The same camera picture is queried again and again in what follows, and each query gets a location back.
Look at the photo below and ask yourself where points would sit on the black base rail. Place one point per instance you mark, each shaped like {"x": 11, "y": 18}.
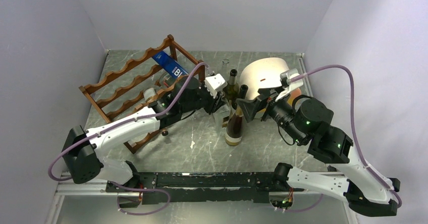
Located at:
{"x": 201, "y": 187}

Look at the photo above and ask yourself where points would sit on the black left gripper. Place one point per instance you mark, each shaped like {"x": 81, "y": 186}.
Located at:
{"x": 214, "y": 103}

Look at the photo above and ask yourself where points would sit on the amber bottle gold foil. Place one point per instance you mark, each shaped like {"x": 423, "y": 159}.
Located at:
{"x": 234, "y": 132}

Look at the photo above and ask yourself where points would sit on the white cylindrical drawer box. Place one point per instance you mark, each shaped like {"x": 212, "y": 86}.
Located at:
{"x": 263, "y": 73}

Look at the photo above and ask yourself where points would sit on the clear bottle black cap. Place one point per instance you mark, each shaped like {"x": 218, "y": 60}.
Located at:
{"x": 222, "y": 115}

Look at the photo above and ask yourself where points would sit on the green wine bottle silver neck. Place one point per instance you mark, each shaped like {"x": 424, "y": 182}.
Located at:
{"x": 232, "y": 88}

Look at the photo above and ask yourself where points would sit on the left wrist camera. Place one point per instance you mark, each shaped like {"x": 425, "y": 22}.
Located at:
{"x": 215, "y": 84}

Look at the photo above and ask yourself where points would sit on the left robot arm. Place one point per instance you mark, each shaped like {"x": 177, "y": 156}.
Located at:
{"x": 86, "y": 150}

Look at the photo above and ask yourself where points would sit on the brown wooden wine rack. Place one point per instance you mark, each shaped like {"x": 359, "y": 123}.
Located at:
{"x": 140, "y": 100}

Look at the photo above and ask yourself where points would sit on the blue glass bottle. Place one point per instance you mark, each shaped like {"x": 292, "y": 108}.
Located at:
{"x": 170, "y": 65}

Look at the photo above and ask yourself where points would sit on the dark wine bottle black neck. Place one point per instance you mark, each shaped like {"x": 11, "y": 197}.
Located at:
{"x": 242, "y": 91}

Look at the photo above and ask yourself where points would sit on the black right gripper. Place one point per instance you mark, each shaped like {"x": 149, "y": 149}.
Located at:
{"x": 251, "y": 106}

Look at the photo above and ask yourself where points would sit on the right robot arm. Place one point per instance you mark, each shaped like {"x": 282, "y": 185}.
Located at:
{"x": 308, "y": 122}

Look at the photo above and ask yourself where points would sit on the tall clear glass bottle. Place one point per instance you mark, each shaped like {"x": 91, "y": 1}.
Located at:
{"x": 224, "y": 69}

